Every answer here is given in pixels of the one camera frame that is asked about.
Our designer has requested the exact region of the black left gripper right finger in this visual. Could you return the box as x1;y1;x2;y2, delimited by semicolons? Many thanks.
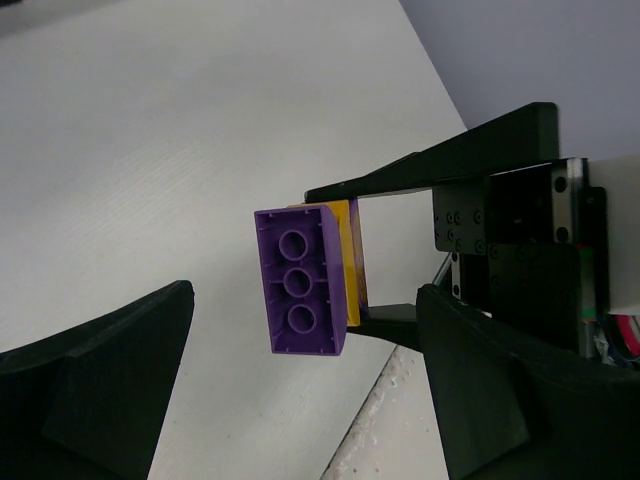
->
416;284;639;479

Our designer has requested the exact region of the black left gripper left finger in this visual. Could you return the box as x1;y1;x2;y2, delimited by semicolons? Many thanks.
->
1;280;195;479

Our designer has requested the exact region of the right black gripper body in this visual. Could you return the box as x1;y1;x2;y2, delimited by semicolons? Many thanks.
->
433;158;602;358

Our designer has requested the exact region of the purple curved lego top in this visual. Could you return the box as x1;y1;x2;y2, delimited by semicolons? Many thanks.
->
254;205;347;356

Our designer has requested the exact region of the yellow curved lego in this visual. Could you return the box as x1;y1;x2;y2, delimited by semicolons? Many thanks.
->
277;200;361;335

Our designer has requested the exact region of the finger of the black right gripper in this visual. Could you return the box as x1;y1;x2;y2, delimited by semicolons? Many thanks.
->
347;304;422;352
304;102;559;203

